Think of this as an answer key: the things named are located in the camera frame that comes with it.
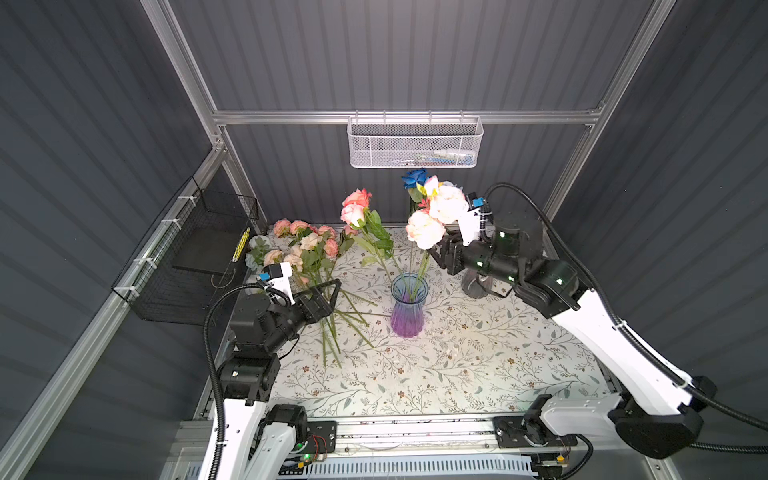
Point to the bunch of artificial flowers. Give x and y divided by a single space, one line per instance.
312 255

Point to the blue rose stem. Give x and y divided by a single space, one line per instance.
414 184

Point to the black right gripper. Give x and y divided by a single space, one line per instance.
450 247

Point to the black wire mesh basket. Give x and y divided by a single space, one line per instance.
187 265

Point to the red glass vase with ribbon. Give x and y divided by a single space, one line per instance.
477 286

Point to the light pink rose stem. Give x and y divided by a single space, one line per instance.
370 234

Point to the pink red rose stem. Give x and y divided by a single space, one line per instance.
363 197

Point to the items in white basket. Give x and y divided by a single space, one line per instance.
450 157

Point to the floral table cloth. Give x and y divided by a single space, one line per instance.
472 356

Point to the white wire mesh basket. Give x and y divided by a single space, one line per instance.
374 141

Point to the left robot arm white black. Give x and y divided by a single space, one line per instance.
251 436

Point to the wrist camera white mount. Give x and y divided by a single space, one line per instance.
278 276
472 223

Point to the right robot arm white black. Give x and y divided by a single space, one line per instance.
651 412

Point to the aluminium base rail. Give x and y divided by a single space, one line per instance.
460 446

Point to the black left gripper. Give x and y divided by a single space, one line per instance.
323 308

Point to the blue purple glass vase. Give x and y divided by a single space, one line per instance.
409 292

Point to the pink cream peony spray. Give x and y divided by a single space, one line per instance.
427 223

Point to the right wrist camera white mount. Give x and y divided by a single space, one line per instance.
472 223

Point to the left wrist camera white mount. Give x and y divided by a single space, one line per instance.
278 276

